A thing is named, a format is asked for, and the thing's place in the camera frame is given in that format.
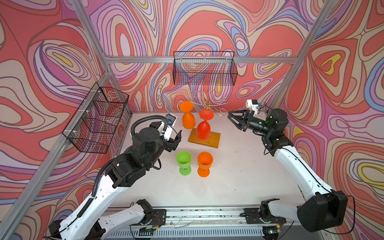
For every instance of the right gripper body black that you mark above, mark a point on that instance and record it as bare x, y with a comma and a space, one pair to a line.
253, 123

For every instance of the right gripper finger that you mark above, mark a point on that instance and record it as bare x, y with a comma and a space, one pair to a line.
237, 113
237, 121

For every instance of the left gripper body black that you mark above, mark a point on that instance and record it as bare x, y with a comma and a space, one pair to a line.
170, 144

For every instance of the green wine glass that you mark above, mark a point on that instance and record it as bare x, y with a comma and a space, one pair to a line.
184, 159

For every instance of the orange wine glass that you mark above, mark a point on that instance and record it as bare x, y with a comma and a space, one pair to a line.
188, 119
205, 161

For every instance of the red wine glass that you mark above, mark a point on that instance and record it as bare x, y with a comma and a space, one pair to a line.
204, 128

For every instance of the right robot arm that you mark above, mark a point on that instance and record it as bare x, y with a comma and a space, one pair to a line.
324, 207

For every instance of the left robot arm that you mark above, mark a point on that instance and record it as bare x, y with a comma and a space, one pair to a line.
150, 137

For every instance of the wooden rack base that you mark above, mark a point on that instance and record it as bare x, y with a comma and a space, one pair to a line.
213, 141

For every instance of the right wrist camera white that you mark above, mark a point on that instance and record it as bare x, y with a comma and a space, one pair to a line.
253, 106

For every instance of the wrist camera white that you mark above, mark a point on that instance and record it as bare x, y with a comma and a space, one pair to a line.
171, 119
253, 106

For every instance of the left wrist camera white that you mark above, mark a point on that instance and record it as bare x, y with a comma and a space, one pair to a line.
171, 119

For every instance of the gold wire glass rack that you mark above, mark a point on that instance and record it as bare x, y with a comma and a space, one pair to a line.
208, 104

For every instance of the black wire basket back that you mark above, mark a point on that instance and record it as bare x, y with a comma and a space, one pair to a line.
204, 68

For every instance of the black wire basket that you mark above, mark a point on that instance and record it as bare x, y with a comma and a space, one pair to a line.
204, 68
100, 114

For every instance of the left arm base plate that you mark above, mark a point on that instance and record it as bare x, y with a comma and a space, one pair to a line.
146, 229

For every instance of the black wire basket left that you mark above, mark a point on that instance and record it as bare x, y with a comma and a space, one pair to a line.
100, 114

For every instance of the aluminium mounting rail front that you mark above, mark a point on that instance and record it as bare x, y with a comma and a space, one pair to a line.
197, 223

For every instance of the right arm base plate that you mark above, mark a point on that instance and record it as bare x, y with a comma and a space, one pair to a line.
252, 216

